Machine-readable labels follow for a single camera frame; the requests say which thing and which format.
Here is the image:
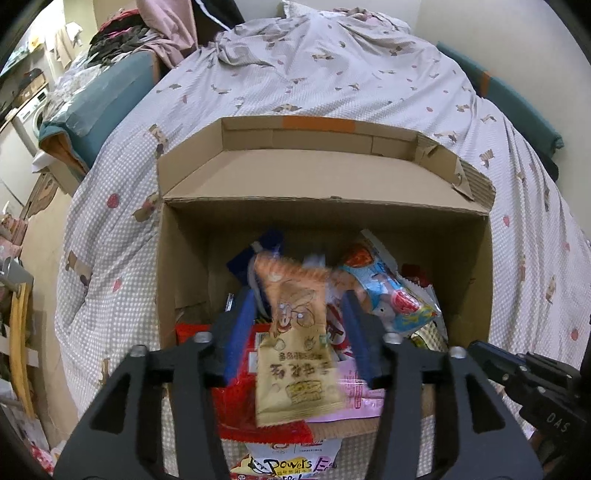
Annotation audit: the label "pink hanging garment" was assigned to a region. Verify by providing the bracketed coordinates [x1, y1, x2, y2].
[136, 0, 199, 68]

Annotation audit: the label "tan cartoon snack packet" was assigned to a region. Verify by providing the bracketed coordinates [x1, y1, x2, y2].
[252, 251, 345, 428]

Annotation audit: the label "pink snack packet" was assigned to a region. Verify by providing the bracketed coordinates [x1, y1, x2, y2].
[305, 360, 389, 423]

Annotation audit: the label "yellow wooden frame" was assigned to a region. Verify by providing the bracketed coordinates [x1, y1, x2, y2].
[9, 281, 38, 416]

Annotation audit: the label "pile of dark clothes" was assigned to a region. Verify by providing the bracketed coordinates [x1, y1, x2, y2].
[88, 14, 160, 58]

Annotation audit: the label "light blue snack packet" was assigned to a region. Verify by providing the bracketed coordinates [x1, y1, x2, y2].
[339, 231, 439, 335]

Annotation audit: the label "brown doormat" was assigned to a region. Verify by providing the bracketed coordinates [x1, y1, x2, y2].
[21, 173, 58, 220]

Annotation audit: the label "black hanging garment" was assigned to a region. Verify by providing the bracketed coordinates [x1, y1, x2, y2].
[191, 0, 245, 47]

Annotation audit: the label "white washing machine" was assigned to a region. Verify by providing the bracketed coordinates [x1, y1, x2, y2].
[11, 90, 49, 155]

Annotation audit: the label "clear plastic bag pile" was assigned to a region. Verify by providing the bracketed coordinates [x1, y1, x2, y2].
[46, 65, 100, 121]

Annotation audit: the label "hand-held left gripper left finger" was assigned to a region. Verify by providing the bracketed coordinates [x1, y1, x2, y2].
[53, 286, 259, 480]

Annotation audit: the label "white cabinet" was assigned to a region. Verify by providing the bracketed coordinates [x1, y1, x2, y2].
[0, 122, 38, 204]

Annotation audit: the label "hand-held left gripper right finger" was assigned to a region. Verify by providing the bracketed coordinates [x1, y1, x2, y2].
[342, 291, 543, 480]

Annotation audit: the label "white yellow cartoon snack packet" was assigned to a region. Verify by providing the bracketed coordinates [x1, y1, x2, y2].
[228, 438, 345, 480]

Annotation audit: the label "brown cardboard box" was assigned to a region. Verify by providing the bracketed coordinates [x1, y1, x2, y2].
[156, 116, 497, 444]

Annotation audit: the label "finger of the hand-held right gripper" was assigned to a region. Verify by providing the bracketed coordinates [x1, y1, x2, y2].
[468, 340, 532, 398]

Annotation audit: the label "checked printed quilt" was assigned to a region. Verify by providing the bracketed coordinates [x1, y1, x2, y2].
[55, 0, 580, 480]

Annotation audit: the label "teal folded cushion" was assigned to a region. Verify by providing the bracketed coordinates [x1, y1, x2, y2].
[39, 51, 158, 169]

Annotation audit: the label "yellow green snack packet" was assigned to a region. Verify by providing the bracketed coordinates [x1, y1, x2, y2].
[409, 320, 450, 354]

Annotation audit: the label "grey metal bracket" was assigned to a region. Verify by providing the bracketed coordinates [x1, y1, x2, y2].
[0, 256, 35, 289]

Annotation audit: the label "teal mattress edge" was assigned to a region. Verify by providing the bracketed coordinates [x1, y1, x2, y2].
[436, 41, 564, 153]

